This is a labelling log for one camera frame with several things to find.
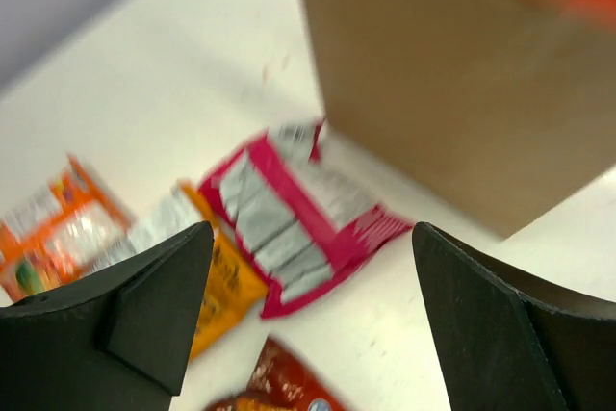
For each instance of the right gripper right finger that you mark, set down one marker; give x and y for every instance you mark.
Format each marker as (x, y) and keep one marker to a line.
(509, 340)

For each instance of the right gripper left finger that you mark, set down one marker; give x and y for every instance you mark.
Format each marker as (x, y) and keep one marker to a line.
(118, 339)

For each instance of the red Doritos bag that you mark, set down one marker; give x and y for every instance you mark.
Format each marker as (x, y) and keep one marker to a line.
(281, 381)

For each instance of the pink snack bag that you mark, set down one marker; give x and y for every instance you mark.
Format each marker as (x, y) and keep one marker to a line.
(304, 227)

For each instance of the brown paper bag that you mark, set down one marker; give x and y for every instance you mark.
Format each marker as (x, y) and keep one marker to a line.
(503, 108)

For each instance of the yellow Kettle chips bag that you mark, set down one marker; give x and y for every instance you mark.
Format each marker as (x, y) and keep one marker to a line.
(232, 286)

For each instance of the orange small snack bag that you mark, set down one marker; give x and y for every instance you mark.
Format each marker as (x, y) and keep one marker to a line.
(53, 236)

